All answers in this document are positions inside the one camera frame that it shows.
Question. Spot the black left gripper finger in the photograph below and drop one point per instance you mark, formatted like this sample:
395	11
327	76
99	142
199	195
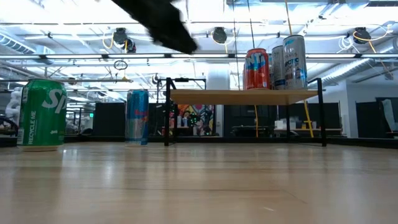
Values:
174	37

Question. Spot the blue silver Red Bull can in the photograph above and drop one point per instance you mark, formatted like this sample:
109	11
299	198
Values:
136	118

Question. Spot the white Celsius can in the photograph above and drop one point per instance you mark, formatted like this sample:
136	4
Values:
277	71
295	65

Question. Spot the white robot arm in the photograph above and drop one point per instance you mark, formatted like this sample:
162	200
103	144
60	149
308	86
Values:
14	105

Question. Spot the wooden shelf black legs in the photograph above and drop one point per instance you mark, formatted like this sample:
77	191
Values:
242	97

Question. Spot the long ceiling light strip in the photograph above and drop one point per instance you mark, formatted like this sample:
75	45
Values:
93	56

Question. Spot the colourful mural panel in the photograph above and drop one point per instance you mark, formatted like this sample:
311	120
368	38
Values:
199	115

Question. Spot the green Sprite can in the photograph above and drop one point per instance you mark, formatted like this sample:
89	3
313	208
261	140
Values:
40	118

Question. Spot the black partition wall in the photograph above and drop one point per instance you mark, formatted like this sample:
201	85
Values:
109	118
370	118
267	115

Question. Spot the black aluminium table frame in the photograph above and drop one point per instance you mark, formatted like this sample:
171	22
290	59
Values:
357	142

